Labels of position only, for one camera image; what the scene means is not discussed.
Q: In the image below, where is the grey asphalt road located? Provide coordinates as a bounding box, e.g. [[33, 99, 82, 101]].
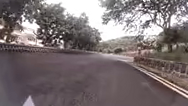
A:
[[0, 42, 188, 106]]

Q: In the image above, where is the green hillside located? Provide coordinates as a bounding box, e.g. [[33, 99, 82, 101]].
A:
[[96, 30, 158, 59]]

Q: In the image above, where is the row of trees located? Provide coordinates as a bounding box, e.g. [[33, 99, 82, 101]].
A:
[[0, 0, 107, 54]]

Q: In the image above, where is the large overhanging tree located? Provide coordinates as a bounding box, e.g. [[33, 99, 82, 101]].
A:
[[94, 0, 188, 56]]

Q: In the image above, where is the pale building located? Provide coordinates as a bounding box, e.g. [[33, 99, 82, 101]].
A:
[[0, 20, 46, 48]]

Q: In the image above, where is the white painted edge line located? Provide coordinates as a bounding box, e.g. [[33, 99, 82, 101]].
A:
[[125, 62, 188, 106]]

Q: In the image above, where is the grassy slope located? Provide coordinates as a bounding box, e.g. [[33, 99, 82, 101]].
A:
[[148, 39, 188, 65]]

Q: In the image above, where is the low kerb wall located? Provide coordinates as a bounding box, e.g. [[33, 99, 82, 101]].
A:
[[0, 41, 98, 62]]

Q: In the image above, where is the low stone wall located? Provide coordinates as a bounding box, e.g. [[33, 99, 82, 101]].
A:
[[133, 55, 188, 80]]

